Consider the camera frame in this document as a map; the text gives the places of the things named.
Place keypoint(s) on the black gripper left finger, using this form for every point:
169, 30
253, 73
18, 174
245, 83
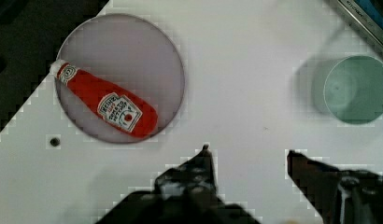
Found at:
186, 194

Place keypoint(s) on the red ketchup bottle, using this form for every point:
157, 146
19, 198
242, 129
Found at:
111, 103

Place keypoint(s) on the silver toaster oven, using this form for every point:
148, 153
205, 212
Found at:
366, 15

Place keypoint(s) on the green plastic cup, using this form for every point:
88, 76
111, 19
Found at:
349, 89

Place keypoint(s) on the round grey plate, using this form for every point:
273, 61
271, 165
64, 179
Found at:
134, 54

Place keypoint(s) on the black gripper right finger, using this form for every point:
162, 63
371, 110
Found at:
339, 196

